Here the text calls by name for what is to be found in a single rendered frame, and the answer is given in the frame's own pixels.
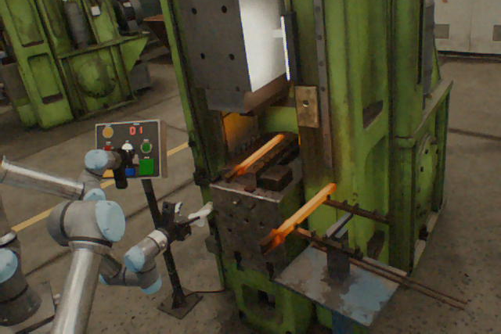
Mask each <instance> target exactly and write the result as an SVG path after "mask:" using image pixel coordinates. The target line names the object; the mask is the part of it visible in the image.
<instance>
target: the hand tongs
mask: <svg viewBox="0 0 501 334"><path fill-rule="evenodd" d="M312 247H313V248H315V249H317V250H321V251H323V252H325V253H326V247H323V248H322V247H319V246H318V245H317V243H315V242H314V243H313V244H312ZM349 260H350V259H349ZM361 262H363V263H366V264H370V265H372V266H374V267H376V268H379V269H381V270H384V271H387V273H390V274H392V275H396V276H398V277H400V278H403V279H405V280H407V281H411V282H413V283H416V284H417V285H419V286H422V287H424V288H426V289H429V290H431V291H433V292H436V293H439V294H442V295H443V296H447V297H449V298H452V299H453V300H456V301H457V302H459V303H463V304H465V305H468V302H467V301H465V300H463V299H460V298H458V297H456V296H453V295H451V294H448V293H444V292H442V291H441V290H438V289H434V288H432V287H430V286H429V285H427V284H424V283H422V282H418V281H416V280H414V279H412V278H409V277H405V276H404V275H400V274H399V273H396V271H392V270H390V269H387V268H385V267H381V266H380V265H377V264H374V263H372V262H370V261H367V260H363V259H362V260H361ZM350 263H352V264H355V265H358V266H359V267H362V268H365V269H367V270H369V271H371V272H373V273H375V274H377V275H380V276H383V277H385V278H388V279H390V280H392V281H394V282H398V283H400V284H402V285H404V286H405V287H407V288H410V289H413V290H416V291H417V292H419V293H423V294H425V295H428V296H430V297H433V298H435V299H437V300H439V301H441V302H442V303H446V304H448V305H451V306H453V307H456V308H458V309H460V310H463V311H464V310H465V307H461V306H460V305H457V304H455V303H452V302H450V301H448V300H445V299H444V298H441V297H440V296H436V295H434V294H432V293H429V292H427V291H424V290H422V289H418V288H417V287H414V286H413V285H411V284H409V283H406V282H403V281H401V280H398V279H396V278H392V277H391V276H389V275H386V274H384V273H380V271H378V270H375V269H373V268H369V267H367V266H365V265H363V264H360V263H358V262H355V261H353V260H350Z"/></svg>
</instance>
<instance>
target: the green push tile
mask: <svg viewBox="0 0 501 334"><path fill-rule="evenodd" d="M139 164H140V167H139V175H154V159H142V160H140V161H139Z"/></svg>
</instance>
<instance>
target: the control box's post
mask: <svg viewBox="0 0 501 334"><path fill-rule="evenodd" d="M141 181H142V186H143V190H144V192H145V194H146V198H147V200H148V204H149V206H150V212H151V215H152V218H153V223H154V227H155V229H158V228H160V222H161V215H160V210H158V206H157V201H156V198H155V194H154V190H153V185H152V181H151V179H141ZM163 255H164V261H165V264H166V267H167V270H168V272H170V273H172V272H173V271H174V270H175V264H174V261H173V257H172V254H171V252H170V250H165V251H164V252H163ZM168 276H169V278H170V282H171V284H172V288H173V290H174V293H176V294H177V297H178V302H179V303H181V301H180V298H179V294H178V293H179V292H182V291H181V288H180V285H179V281H178V276H177V273H176V272H175V273H174V274H172V275H169V274H168Z"/></svg>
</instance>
